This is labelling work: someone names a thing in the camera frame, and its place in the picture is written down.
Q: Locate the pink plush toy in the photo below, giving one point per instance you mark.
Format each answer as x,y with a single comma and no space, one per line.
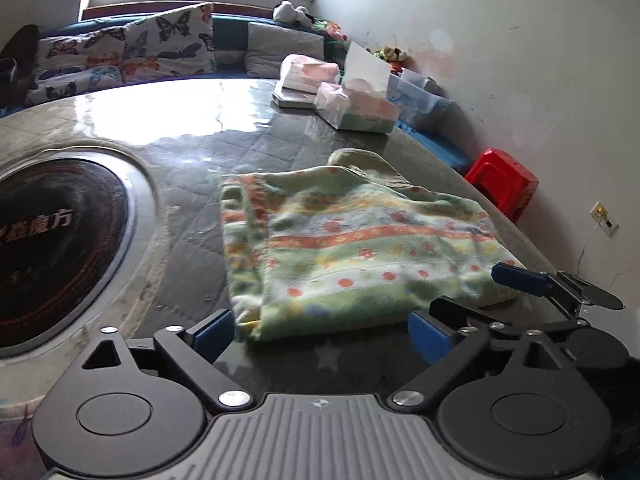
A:
334,30

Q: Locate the open green tissue pack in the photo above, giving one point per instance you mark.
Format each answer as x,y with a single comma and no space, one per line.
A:
357,107

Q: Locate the round black cooktop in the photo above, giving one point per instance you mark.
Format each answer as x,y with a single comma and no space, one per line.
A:
55,250

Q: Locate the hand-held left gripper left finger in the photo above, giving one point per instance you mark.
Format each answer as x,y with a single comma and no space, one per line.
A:
215,334

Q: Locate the pink white tissue pack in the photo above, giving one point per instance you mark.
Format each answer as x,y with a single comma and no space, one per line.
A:
307,72

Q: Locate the dark cloth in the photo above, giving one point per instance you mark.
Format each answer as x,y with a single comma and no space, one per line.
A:
20,60

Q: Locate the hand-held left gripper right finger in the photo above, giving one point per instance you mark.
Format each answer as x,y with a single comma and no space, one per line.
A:
427,337

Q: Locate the white plush toy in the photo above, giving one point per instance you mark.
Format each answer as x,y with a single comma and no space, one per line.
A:
292,12

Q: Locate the small butterfly print pillow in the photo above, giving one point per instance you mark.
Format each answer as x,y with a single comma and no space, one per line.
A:
75,67

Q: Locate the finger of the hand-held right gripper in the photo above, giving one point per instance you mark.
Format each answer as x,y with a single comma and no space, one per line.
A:
520,277
450,307

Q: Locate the white flat box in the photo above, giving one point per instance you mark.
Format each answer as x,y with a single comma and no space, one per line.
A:
292,99

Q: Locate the clear plastic storage box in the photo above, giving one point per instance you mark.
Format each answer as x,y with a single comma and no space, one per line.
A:
417,102

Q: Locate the green patterned button shirt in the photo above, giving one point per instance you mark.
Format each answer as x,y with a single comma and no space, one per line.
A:
350,260

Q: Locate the small brown plush toys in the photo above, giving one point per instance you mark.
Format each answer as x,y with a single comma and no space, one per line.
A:
390,54

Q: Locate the blue sofa bench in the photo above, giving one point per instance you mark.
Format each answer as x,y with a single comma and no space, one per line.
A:
227,40

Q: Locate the grey pillow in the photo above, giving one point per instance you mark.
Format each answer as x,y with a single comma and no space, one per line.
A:
282,50

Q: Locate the red plastic stool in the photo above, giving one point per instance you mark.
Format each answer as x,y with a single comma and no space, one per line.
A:
502,180

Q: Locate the large butterfly print pillow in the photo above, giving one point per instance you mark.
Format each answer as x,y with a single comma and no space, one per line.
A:
170,42

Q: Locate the wall socket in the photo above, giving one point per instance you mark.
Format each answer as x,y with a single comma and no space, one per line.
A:
604,217

